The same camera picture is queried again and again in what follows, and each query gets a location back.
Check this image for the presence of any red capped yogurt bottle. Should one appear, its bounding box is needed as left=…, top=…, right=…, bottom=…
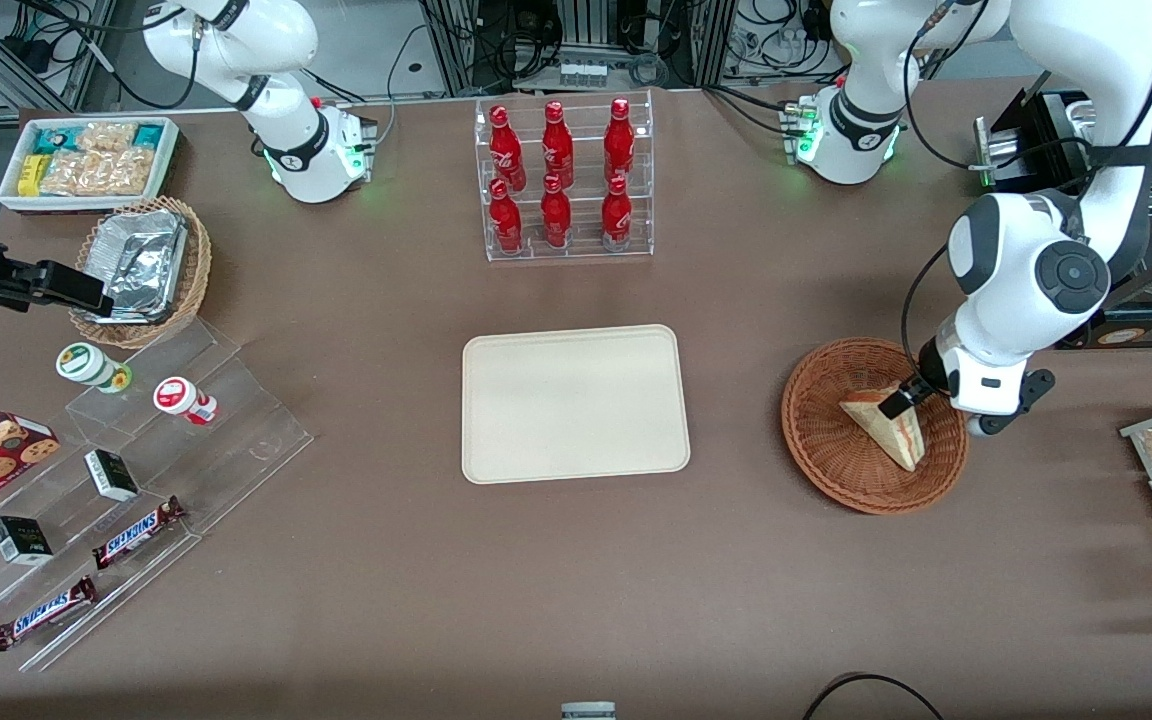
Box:
left=152, top=375, right=220, bottom=428

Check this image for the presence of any small black carton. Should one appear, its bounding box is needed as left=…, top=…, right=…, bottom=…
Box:
left=0, top=515, right=55, bottom=568
left=83, top=448, right=141, bottom=503

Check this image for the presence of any light tan wicker basket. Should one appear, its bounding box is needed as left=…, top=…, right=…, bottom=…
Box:
left=68, top=195, right=213, bottom=350

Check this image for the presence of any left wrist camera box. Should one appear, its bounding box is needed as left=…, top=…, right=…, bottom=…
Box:
left=966, top=368, right=1057, bottom=438

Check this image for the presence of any small clear cracker bag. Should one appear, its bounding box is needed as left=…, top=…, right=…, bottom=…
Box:
left=75, top=121, right=138, bottom=154

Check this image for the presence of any cream plastic tray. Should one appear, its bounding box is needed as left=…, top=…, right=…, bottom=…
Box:
left=461, top=323, right=692, bottom=486

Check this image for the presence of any green capped yogurt bottle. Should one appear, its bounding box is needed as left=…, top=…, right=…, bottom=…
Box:
left=55, top=341, right=134, bottom=395

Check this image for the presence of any clear acrylic bottle rack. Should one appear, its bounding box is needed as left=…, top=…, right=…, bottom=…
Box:
left=473, top=89, right=656, bottom=264

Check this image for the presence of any snickers chocolate bar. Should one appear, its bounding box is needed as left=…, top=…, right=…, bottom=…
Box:
left=90, top=495, right=188, bottom=572
left=0, top=575, right=100, bottom=653

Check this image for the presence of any triangle sandwich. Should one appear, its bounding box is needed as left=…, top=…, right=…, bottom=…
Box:
left=839, top=384, right=923, bottom=473

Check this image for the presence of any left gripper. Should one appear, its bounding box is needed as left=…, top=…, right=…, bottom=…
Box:
left=880, top=320, right=1032, bottom=422

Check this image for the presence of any black electronic box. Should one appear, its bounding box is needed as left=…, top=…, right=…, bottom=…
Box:
left=970, top=87, right=1103, bottom=197

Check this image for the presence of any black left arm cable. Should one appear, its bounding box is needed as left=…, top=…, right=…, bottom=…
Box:
left=899, top=243, right=953, bottom=379

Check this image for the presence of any red cola bottle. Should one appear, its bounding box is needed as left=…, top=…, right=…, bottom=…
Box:
left=539, top=174, right=574, bottom=250
left=487, top=178, right=525, bottom=255
left=603, top=97, right=637, bottom=185
left=488, top=105, right=528, bottom=192
left=541, top=100, right=576, bottom=190
left=600, top=175, right=634, bottom=252

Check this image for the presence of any white rectangular snack bin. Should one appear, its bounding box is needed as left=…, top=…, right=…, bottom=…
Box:
left=0, top=116, right=183, bottom=215

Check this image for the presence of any black looped floor cable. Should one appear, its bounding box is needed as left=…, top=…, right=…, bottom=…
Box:
left=800, top=672, right=948, bottom=720

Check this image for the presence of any dark brown wicker basket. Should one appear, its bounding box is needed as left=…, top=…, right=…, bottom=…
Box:
left=781, top=337, right=970, bottom=517

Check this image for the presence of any clear acrylic stepped shelf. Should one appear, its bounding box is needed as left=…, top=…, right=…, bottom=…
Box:
left=0, top=317, right=316, bottom=674

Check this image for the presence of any yellow snack packet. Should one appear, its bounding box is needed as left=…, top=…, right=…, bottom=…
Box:
left=15, top=154, right=53, bottom=198

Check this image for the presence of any large clear cracker bag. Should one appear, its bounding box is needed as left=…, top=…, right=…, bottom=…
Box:
left=40, top=148, right=154, bottom=198

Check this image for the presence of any aluminium foil container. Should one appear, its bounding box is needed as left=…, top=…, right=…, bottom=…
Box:
left=84, top=207, right=189, bottom=325

